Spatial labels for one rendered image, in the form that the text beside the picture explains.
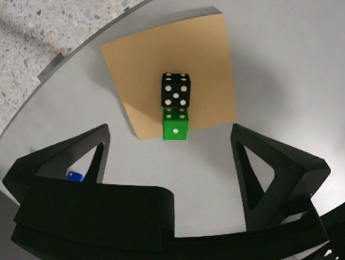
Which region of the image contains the black die with white pips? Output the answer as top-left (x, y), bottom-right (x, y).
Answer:
top-left (161, 73), bottom-right (191, 108)

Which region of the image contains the tan flat mat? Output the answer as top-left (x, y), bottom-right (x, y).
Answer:
top-left (100, 13), bottom-right (237, 141)

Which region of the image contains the blue die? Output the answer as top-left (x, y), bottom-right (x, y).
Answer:
top-left (67, 172), bottom-right (83, 182)

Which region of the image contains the green die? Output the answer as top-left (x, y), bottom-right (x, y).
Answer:
top-left (163, 108), bottom-right (189, 141)

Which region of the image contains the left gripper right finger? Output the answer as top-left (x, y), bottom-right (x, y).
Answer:
top-left (230, 124), bottom-right (332, 231)

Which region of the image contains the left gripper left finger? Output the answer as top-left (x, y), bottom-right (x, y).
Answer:
top-left (10, 124), bottom-right (111, 183)

